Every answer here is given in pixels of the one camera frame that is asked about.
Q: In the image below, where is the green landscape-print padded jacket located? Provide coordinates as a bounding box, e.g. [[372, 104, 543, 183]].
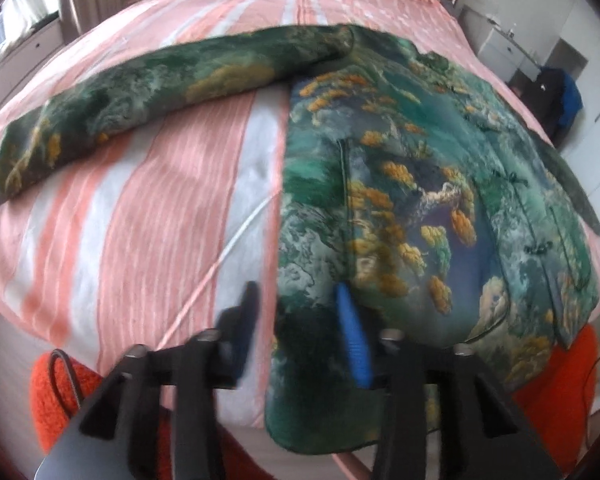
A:
[[0, 25, 600, 454]]

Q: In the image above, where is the pink striped bed sheet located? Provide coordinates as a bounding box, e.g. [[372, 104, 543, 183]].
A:
[[0, 0, 600, 430]]

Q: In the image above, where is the black and blue bag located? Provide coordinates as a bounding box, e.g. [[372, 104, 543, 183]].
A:
[[520, 67, 583, 148]]

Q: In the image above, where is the white nightstand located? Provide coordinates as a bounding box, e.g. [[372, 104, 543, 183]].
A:
[[458, 4, 541, 84]]

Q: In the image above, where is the white window-side cabinet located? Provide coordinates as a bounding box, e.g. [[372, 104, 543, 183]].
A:
[[0, 18, 64, 109]]

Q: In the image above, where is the black cable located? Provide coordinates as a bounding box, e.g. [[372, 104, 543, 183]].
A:
[[47, 348, 86, 409]]

